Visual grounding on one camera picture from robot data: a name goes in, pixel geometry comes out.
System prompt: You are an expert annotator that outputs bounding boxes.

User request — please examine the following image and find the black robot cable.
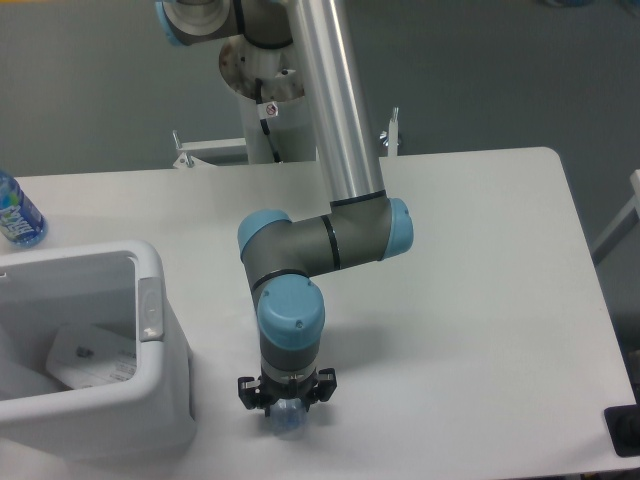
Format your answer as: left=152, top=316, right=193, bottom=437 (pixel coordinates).
left=252, top=76, right=282, bottom=164

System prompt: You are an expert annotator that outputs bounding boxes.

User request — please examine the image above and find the clear plastic bottle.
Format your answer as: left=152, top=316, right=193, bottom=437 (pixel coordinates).
left=268, top=398, right=307, bottom=441

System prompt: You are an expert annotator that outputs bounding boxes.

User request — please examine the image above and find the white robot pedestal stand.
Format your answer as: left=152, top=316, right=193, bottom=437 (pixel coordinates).
left=171, top=41, right=401, bottom=169

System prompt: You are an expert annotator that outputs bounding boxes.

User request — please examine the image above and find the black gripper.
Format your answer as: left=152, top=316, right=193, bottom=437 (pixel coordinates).
left=237, top=368, right=337, bottom=418

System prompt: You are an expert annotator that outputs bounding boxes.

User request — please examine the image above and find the blue labelled water bottle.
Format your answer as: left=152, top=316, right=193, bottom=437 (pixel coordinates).
left=1, top=171, right=48, bottom=248

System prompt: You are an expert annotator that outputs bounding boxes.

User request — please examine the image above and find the white frame at right edge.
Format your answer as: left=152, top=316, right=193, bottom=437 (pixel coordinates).
left=591, top=169, right=639, bottom=265

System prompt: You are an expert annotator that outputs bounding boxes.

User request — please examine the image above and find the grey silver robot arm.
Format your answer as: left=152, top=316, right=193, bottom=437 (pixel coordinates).
left=155, top=1, right=414, bottom=419

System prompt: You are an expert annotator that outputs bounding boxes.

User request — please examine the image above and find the black clamp at table edge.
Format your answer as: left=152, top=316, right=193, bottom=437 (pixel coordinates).
left=604, top=404, right=639, bottom=458

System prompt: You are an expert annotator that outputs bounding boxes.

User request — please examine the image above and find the white plastic wrapper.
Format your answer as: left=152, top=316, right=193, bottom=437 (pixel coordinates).
left=45, top=325, right=137, bottom=390

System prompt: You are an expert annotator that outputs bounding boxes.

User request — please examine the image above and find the white trash can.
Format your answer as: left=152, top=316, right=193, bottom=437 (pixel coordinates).
left=1, top=241, right=196, bottom=459

